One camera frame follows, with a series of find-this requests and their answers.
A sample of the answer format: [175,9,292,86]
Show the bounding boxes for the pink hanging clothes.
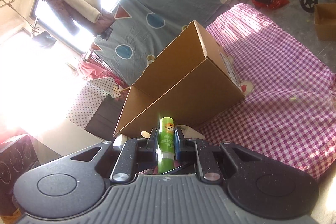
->
[76,54,117,80]

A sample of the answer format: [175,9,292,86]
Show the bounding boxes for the blue patterned bedsheet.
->
[94,0,233,85]

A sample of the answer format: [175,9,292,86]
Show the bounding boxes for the small floor cardboard box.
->
[314,3,336,42]

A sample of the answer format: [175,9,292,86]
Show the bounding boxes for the brown cardboard box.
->
[114,20,244,138]

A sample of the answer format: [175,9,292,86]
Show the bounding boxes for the white supplement bottle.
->
[113,134,130,147]

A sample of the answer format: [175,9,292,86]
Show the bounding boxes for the green glue stick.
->
[158,117,175,174]

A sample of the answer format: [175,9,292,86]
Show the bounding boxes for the purple checkered tablecloth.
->
[198,3,335,179]

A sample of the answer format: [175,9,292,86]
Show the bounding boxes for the white USB charger plug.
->
[179,125,205,140]

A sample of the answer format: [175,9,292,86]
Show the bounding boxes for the dark cabinet with dotted cloth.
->
[67,77,125,141]

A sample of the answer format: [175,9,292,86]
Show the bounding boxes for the green dropper bottle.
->
[141,131,150,139]

